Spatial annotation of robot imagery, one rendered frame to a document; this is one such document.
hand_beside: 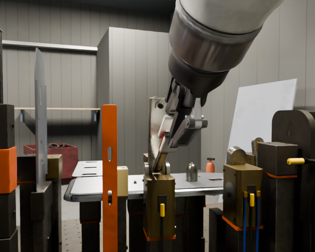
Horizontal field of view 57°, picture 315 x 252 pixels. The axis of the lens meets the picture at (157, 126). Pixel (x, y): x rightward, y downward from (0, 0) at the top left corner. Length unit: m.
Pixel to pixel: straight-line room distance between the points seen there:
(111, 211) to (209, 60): 0.41
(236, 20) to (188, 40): 0.05
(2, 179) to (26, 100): 5.77
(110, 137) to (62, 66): 5.84
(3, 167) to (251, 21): 0.49
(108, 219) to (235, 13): 0.48
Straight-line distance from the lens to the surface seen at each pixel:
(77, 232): 1.31
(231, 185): 0.64
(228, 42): 0.29
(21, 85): 6.39
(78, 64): 6.45
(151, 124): 0.60
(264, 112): 3.53
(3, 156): 0.61
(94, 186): 0.76
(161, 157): 0.57
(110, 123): 0.60
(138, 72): 5.04
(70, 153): 5.20
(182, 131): 0.39
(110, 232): 0.64
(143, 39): 5.18
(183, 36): 0.30
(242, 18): 0.27
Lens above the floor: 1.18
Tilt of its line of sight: 2 degrees down
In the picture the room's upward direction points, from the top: straight up
